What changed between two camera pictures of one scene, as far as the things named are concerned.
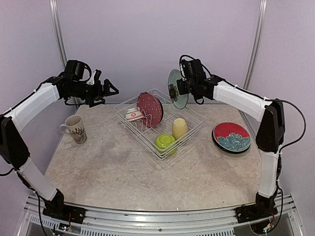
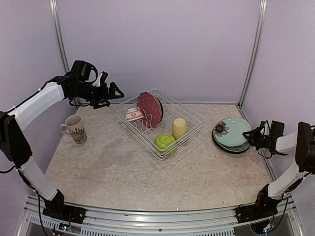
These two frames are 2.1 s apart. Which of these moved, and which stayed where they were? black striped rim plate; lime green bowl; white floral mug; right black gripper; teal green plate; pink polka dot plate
Moved: teal green plate; right black gripper
Stayed: pink polka dot plate; black striped rim plate; lime green bowl; white floral mug
